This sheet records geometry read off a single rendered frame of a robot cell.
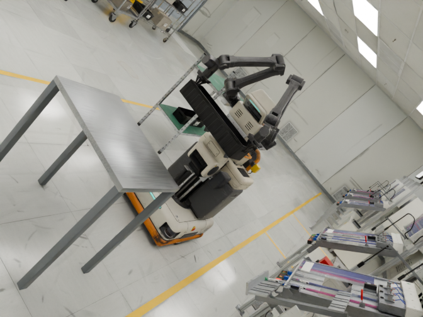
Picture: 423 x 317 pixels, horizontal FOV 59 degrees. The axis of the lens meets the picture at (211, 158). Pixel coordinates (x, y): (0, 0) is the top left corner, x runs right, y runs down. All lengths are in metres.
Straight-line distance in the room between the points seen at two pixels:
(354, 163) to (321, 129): 1.30
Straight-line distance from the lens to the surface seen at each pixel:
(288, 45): 11.81
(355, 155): 11.10
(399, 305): 2.50
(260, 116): 2.58
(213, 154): 2.74
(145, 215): 2.06
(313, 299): 2.45
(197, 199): 3.07
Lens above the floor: 1.62
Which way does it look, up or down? 18 degrees down
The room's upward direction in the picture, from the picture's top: 47 degrees clockwise
